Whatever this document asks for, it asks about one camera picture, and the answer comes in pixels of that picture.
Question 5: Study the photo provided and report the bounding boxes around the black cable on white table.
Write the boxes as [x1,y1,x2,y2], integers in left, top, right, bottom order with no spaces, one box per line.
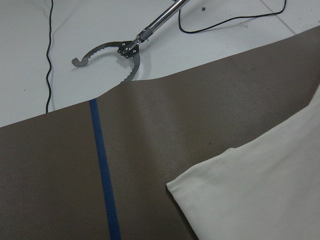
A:
[44,0,55,113]

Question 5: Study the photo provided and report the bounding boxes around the metal reacher grabber tool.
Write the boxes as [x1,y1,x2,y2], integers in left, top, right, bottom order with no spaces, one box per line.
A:
[71,0,189,83]

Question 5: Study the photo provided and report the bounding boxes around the cream long-sleeve printed shirt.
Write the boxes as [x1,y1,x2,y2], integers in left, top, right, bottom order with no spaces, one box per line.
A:
[167,92,320,240]

